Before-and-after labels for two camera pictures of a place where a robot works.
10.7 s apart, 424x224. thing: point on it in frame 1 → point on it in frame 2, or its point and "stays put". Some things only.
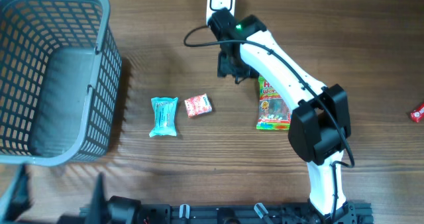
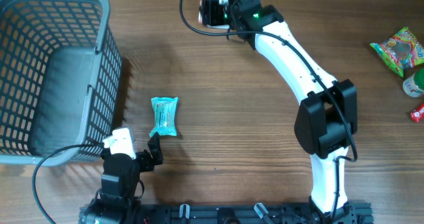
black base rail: x=227 y=213 stays put
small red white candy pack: x=197 y=105 → x=200 y=14
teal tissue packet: x=165 y=122 stays put
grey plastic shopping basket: x=60 y=68 stays put
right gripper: x=223 y=68 → x=209 y=9
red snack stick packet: x=418 y=114 stays put
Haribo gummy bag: x=273 y=114 → x=401 y=51
